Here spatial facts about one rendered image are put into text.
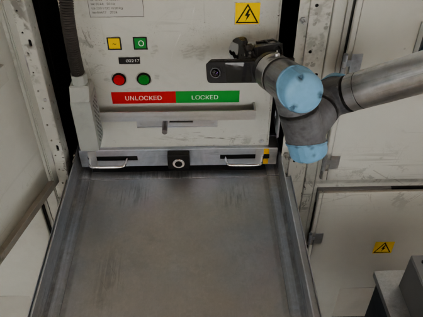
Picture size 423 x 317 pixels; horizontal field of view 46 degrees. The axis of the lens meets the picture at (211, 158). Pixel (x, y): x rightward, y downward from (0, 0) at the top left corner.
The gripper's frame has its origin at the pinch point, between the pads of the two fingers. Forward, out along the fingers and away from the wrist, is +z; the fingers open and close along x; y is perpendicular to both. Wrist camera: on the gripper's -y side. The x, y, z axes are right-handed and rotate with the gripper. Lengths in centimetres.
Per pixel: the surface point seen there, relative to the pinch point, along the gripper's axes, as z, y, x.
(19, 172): 9, -53, -25
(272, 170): 5.7, 12.1, -37.0
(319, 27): -9.0, 18.0, 4.5
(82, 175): 18, -39, -33
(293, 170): 2.2, 16.6, -36.1
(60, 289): -17, -47, -43
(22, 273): 32, -64, -70
